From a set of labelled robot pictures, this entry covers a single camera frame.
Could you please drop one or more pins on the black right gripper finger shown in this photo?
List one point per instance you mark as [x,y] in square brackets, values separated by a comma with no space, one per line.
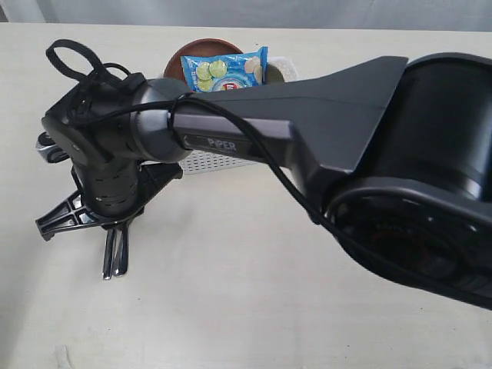
[72,214]

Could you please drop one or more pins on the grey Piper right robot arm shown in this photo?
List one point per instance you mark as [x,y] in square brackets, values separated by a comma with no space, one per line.
[391,156]

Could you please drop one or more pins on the silver table knife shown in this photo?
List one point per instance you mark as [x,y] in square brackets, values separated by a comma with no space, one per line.
[108,258]

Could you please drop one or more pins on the silver fork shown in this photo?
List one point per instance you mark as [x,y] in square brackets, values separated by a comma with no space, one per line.
[120,264]

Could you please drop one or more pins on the blue Lays chips bag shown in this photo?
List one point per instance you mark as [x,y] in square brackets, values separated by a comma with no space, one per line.
[225,72]

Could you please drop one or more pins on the white perforated plastic basket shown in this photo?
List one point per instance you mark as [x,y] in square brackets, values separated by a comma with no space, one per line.
[201,162]

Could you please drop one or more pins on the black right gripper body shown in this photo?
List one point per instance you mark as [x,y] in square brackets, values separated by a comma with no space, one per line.
[119,193]

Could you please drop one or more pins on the brown round plate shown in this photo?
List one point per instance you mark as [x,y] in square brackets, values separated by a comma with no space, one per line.
[204,47]

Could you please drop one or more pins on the speckled white ceramic bowl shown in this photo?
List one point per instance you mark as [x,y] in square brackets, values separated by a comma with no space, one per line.
[273,75]

